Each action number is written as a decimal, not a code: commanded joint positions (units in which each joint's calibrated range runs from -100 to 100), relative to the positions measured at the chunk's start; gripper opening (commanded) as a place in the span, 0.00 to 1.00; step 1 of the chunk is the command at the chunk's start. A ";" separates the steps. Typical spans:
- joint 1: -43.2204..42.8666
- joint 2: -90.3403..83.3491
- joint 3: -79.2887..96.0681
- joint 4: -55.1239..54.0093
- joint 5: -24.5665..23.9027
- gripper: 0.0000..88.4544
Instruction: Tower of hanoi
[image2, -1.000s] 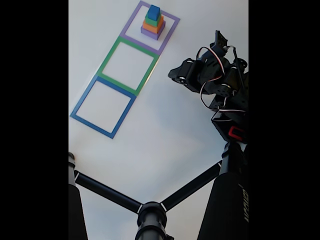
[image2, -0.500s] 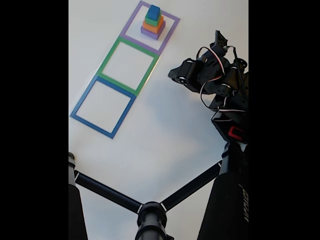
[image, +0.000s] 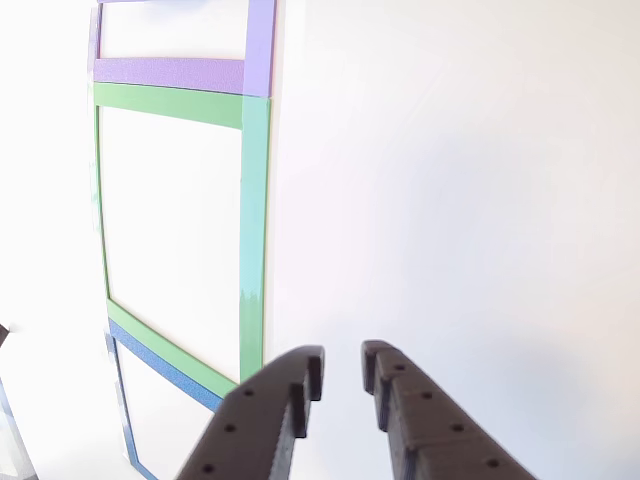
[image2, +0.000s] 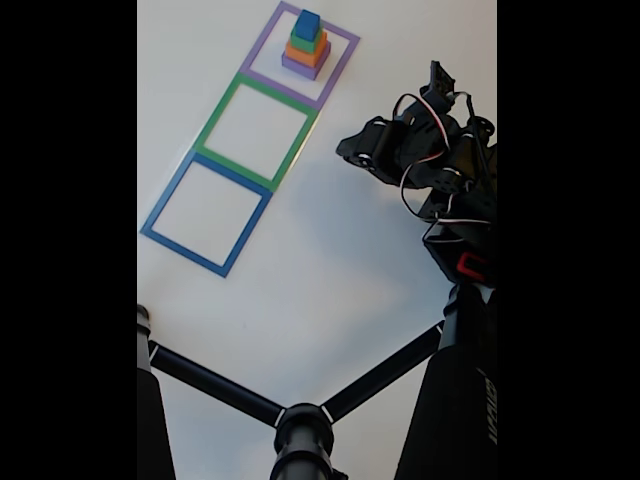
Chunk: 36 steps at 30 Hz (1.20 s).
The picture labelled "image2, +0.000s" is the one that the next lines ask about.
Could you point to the purple square block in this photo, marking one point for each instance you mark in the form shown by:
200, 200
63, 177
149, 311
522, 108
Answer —
300, 71

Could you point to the orange square block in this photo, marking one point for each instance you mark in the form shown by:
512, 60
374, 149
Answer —
300, 56

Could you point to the green square block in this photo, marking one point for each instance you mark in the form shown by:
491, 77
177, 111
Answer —
302, 44

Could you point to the small blue cube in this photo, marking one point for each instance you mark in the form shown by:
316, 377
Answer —
307, 22

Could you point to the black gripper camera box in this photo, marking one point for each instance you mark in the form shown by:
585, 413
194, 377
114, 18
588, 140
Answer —
442, 80

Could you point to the purple square frame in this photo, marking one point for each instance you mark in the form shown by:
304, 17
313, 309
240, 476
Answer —
345, 55

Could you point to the green square frame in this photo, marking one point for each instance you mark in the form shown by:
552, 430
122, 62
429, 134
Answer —
212, 125

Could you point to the blue square frame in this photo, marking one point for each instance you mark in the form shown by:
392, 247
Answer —
200, 255

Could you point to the black camera tripod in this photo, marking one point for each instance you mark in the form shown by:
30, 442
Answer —
450, 400

